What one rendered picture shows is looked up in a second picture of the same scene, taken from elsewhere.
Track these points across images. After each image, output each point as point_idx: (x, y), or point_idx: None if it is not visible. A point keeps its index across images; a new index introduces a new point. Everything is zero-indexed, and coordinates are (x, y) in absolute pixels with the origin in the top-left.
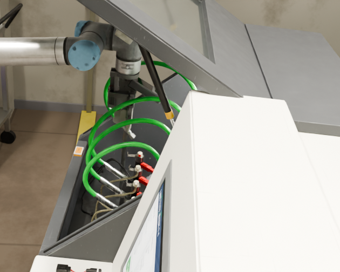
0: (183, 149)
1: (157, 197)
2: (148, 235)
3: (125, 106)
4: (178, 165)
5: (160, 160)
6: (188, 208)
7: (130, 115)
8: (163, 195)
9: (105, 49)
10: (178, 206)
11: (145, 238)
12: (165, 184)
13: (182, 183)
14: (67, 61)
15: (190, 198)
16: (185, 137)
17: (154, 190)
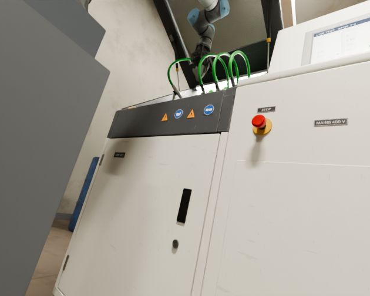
0: (320, 20)
1: (316, 37)
2: (335, 38)
3: (205, 62)
4: (325, 22)
5: (279, 50)
6: None
7: (208, 67)
8: (328, 29)
9: (203, 29)
10: (360, 10)
11: (333, 41)
12: (320, 30)
13: (347, 12)
14: (218, 3)
15: None
16: (314, 21)
17: (296, 49)
